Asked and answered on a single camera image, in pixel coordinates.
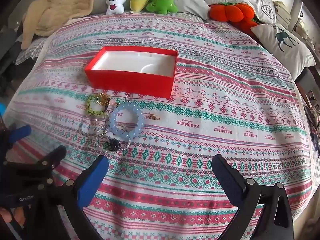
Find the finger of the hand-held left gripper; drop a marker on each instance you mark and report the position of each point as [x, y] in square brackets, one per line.
[23, 132]
[50, 158]

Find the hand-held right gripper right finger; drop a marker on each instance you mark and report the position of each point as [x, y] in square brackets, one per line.
[228, 180]

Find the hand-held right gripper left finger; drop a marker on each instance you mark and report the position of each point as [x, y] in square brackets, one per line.
[91, 182]

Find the red jewelry box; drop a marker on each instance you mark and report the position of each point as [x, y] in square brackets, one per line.
[125, 82]

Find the person's left hand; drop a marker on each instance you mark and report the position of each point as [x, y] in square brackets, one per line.
[13, 215]

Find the dark clothes pile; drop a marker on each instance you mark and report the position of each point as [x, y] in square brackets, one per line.
[10, 55]

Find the patterned striped bedspread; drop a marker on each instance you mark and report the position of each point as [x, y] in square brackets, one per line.
[200, 105]

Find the small gold charm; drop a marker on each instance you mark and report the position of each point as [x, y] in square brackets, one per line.
[153, 116]

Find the floral fabric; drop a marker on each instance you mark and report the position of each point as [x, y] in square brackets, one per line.
[312, 110]

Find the beige quilted blanket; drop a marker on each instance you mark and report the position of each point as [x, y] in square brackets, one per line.
[62, 5]

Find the white deer print pillow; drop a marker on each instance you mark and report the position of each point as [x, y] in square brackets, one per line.
[275, 50]

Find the white rabbit plush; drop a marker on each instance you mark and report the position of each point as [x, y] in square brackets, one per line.
[115, 2]

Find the red tomato plush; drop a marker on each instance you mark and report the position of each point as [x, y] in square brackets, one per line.
[230, 13]

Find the grey pillow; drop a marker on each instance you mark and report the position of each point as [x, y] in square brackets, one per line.
[190, 0]

